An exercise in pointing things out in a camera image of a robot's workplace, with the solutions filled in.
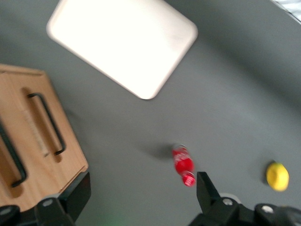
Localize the wooden drawer cabinet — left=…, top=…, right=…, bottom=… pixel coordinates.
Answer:
left=0, top=63, right=89, bottom=212

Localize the thin black drawer handle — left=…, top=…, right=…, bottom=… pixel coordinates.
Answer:
left=27, top=92, right=67, bottom=156

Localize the thick black drawer handle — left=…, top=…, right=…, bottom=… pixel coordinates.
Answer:
left=0, top=117, right=27, bottom=188

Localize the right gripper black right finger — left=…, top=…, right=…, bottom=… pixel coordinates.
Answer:
left=192, top=171, right=241, bottom=226

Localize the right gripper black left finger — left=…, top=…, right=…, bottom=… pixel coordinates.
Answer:
left=34, top=171, right=92, bottom=226

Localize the yellow lemon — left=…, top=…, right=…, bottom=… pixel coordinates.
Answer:
left=265, top=161, right=290, bottom=192

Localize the red bottle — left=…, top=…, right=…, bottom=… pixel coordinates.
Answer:
left=171, top=143, right=197, bottom=188

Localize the wooden drawer with thin handle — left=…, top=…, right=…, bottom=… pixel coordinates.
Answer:
left=2, top=71, right=89, bottom=196

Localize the cream plastic tray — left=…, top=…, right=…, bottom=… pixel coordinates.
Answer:
left=46, top=0, right=199, bottom=100

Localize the wooden drawer with thick handle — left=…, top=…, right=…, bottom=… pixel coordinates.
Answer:
left=0, top=73, right=65, bottom=212

